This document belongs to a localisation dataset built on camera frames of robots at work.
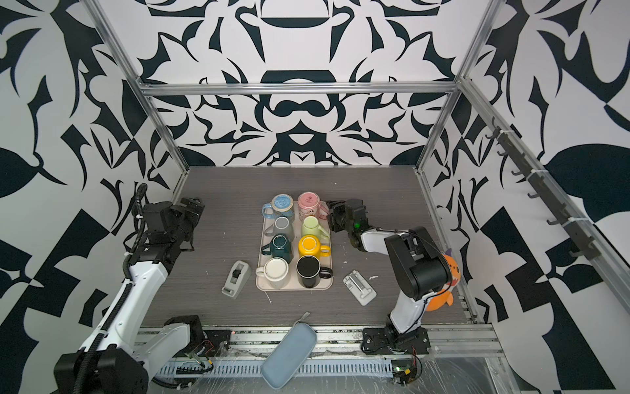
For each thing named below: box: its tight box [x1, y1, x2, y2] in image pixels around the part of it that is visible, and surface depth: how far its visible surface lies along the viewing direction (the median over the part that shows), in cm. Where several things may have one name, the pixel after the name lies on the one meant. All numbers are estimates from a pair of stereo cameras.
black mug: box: [295, 255, 334, 289], surface depth 83 cm
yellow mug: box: [298, 234, 331, 260], surface depth 87 cm
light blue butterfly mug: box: [261, 193, 295, 220], surface depth 95 cm
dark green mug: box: [260, 233, 294, 264], surface depth 86 cm
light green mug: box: [301, 215, 330, 240], surface depth 92 cm
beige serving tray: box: [255, 201, 333, 292], surface depth 87 cm
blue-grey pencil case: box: [260, 311, 318, 390], surface depth 71 cm
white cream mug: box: [255, 256, 290, 289], surface depth 83 cm
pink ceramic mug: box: [296, 191, 330, 221], surface depth 96 cm
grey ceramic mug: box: [264, 215, 295, 243], surface depth 91 cm
